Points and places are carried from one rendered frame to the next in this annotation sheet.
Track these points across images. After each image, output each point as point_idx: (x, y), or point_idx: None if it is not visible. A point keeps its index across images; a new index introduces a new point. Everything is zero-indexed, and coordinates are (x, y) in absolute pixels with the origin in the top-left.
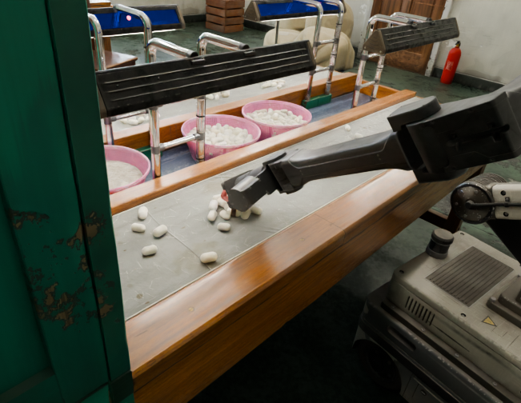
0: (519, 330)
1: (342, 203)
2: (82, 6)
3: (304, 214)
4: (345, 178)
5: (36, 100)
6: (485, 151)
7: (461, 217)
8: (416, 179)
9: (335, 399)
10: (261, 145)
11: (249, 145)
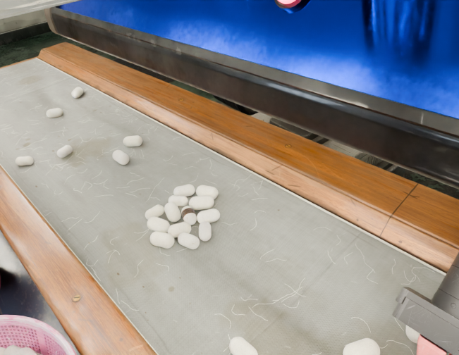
0: (328, 143)
1: (335, 179)
2: None
3: (369, 239)
4: (219, 179)
5: None
6: None
7: (254, 112)
8: (230, 109)
9: None
10: (92, 313)
11: (85, 348)
